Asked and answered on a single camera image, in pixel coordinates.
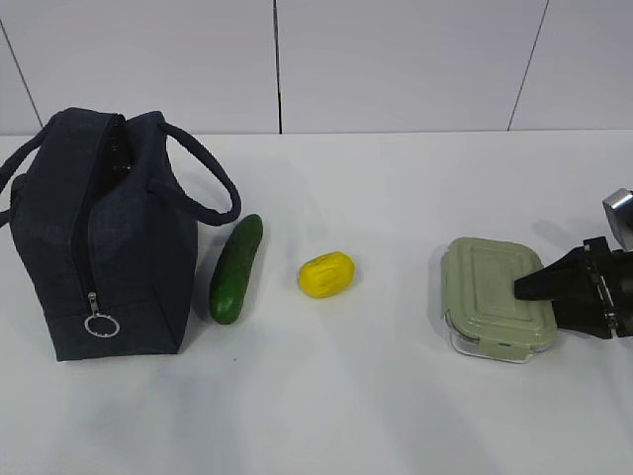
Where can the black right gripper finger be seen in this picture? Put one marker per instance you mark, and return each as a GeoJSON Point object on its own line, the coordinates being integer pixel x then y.
{"type": "Point", "coordinates": [573, 277]}
{"type": "Point", "coordinates": [581, 317]}

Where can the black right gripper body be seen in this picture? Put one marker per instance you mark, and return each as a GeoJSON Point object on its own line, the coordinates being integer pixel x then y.
{"type": "Point", "coordinates": [611, 273]}

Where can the green lid glass container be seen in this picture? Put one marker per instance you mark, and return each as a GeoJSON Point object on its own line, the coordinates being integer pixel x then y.
{"type": "Point", "coordinates": [478, 305]}

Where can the yellow lemon toy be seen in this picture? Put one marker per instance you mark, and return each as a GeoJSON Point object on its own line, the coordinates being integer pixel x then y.
{"type": "Point", "coordinates": [327, 275]}

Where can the green cucumber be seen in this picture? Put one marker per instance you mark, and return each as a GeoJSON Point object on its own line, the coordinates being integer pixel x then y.
{"type": "Point", "coordinates": [231, 276]}

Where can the dark blue lunch bag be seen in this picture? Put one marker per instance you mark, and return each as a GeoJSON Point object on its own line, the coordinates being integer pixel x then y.
{"type": "Point", "coordinates": [106, 233]}

